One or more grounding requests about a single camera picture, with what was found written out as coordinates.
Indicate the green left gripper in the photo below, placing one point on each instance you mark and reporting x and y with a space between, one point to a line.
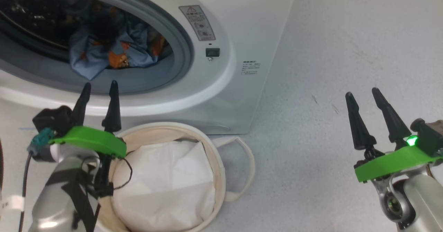
93 140

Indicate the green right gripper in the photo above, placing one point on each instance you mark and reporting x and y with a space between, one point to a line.
391 163

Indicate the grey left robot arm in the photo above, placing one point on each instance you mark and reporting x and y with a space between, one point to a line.
52 201

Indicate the white washing machine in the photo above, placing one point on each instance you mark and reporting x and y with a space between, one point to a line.
249 97

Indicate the cream fabric laundry basket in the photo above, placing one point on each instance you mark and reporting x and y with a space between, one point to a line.
219 176

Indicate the blue garment with orange print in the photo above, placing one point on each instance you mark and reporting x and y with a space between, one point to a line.
90 59

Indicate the white cloth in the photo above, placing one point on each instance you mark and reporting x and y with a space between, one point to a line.
166 190

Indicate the grey warning sticker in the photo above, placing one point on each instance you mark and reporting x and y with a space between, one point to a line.
197 22

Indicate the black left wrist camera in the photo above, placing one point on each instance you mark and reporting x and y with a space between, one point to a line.
52 119

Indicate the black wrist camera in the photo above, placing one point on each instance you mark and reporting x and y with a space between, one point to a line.
429 135
52 119

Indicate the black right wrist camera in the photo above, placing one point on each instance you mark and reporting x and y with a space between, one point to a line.
429 135

